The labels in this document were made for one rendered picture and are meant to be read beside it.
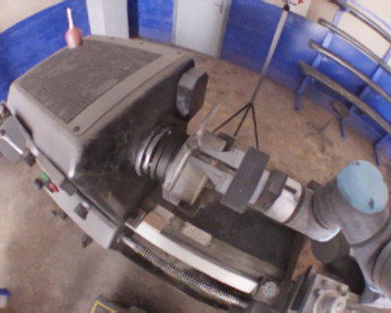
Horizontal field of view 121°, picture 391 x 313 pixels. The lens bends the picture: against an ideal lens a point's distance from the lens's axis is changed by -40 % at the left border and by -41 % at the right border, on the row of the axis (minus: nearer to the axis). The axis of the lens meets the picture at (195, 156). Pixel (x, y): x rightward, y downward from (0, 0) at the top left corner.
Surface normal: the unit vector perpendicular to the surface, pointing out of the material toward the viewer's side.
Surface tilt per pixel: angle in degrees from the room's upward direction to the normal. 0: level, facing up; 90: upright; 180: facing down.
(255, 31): 90
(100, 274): 0
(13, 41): 90
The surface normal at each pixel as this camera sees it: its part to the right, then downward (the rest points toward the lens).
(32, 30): 0.87, 0.46
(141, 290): 0.11, -0.55
